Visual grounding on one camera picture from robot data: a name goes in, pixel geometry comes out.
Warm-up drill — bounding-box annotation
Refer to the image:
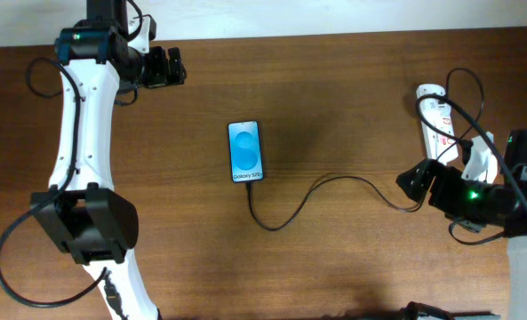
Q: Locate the black USB charging cable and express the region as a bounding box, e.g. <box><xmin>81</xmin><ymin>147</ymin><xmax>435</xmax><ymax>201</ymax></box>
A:
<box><xmin>244</xmin><ymin>68</ymin><xmax>485</xmax><ymax>232</ymax></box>

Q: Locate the white power strip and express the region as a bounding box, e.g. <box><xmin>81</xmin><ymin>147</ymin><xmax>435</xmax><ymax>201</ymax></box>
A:
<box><xmin>415</xmin><ymin>83</ymin><xmax>459</xmax><ymax>165</ymax></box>

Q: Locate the blue Samsung smartphone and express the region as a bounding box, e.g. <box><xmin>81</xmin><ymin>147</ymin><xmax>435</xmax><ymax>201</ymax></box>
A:
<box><xmin>228</xmin><ymin>121</ymin><xmax>264</xmax><ymax>183</ymax></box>

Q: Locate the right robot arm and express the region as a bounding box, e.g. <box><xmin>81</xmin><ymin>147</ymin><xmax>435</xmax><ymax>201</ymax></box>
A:
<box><xmin>396</xmin><ymin>130</ymin><xmax>527</xmax><ymax>319</ymax></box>

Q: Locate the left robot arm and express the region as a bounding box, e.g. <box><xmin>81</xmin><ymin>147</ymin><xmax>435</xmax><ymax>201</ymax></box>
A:
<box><xmin>31</xmin><ymin>0</ymin><xmax>187</xmax><ymax>319</ymax></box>

